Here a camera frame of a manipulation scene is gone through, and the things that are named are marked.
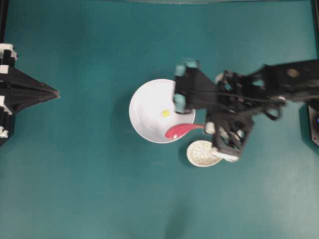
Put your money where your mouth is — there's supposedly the speckled teardrop spoon rest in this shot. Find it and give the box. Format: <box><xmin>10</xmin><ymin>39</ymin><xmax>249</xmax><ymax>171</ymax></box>
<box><xmin>186</xmin><ymin>140</ymin><xmax>222</xmax><ymax>167</ymax></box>

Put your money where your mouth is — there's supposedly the pink plastic spoon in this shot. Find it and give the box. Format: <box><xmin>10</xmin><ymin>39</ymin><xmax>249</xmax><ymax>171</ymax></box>
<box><xmin>164</xmin><ymin>123</ymin><xmax>204</xmax><ymax>139</ymax></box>

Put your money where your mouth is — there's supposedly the white round bowl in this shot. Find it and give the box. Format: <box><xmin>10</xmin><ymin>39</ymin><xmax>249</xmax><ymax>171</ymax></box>
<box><xmin>129</xmin><ymin>79</ymin><xmax>195</xmax><ymax>144</ymax></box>

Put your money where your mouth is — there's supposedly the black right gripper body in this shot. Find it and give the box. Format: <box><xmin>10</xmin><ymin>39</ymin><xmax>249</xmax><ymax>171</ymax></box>
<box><xmin>204</xmin><ymin>71</ymin><xmax>256</xmax><ymax>162</ymax></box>

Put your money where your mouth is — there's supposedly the black camera cable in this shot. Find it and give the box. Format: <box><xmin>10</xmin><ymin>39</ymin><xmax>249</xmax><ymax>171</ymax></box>
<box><xmin>184</xmin><ymin>91</ymin><xmax>287</xmax><ymax>103</ymax></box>

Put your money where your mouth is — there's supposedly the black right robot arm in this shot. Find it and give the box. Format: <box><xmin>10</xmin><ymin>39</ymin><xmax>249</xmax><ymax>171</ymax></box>
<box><xmin>206</xmin><ymin>60</ymin><xmax>319</xmax><ymax>162</ymax></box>

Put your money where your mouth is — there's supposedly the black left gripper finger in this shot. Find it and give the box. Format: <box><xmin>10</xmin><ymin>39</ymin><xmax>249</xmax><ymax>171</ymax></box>
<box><xmin>0</xmin><ymin>90</ymin><xmax>59</xmax><ymax>115</ymax></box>
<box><xmin>0</xmin><ymin>65</ymin><xmax>59</xmax><ymax>94</ymax></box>

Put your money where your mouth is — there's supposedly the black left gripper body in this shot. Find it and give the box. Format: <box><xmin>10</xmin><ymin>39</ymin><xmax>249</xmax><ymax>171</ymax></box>
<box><xmin>0</xmin><ymin>43</ymin><xmax>17</xmax><ymax>146</ymax></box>

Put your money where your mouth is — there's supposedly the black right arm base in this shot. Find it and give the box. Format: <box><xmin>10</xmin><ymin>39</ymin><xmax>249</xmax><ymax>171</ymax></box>
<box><xmin>299</xmin><ymin>104</ymin><xmax>319</xmax><ymax>151</ymax></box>

